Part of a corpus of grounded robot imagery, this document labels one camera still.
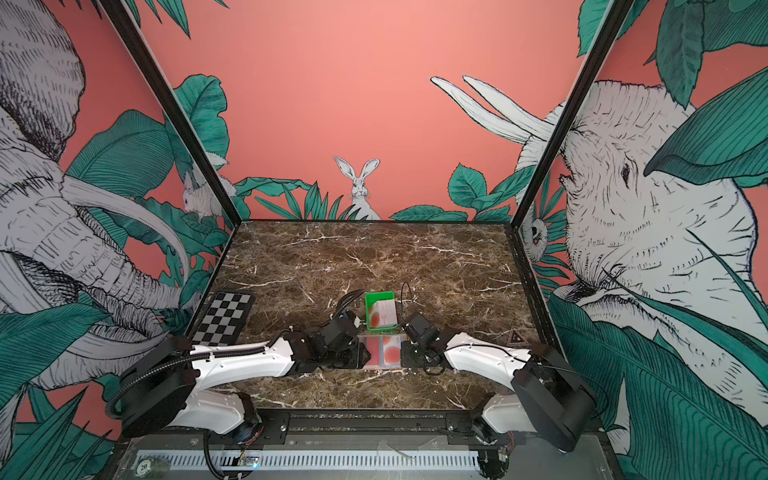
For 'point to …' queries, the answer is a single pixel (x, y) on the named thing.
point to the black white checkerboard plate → (224, 319)
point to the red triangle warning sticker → (515, 338)
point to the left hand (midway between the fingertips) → (371, 354)
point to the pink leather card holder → (374, 345)
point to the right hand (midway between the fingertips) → (402, 355)
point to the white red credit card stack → (383, 314)
